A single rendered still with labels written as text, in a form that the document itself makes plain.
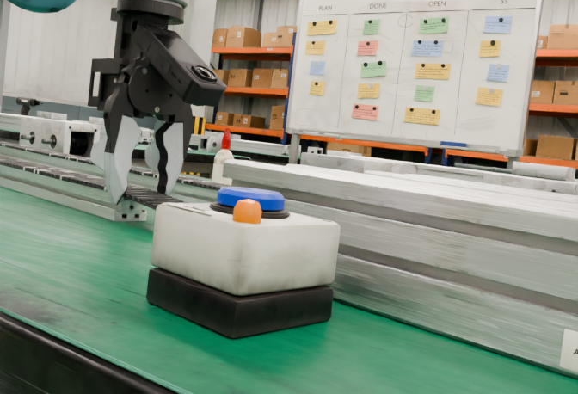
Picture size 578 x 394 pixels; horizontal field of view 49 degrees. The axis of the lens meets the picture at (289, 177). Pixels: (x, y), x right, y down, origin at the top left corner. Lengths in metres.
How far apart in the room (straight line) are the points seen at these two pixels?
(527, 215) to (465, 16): 3.32
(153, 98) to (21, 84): 12.44
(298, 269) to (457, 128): 3.24
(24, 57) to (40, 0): 12.56
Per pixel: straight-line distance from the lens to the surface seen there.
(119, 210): 0.71
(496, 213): 0.38
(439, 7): 3.75
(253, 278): 0.34
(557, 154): 10.34
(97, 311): 0.37
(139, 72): 0.68
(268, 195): 0.37
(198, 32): 8.72
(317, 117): 4.01
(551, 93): 10.50
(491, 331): 0.39
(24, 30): 13.17
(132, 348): 0.32
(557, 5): 11.71
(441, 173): 2.21
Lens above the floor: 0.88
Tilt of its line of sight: 3 degrees down
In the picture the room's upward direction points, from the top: 7 degrees clockwise
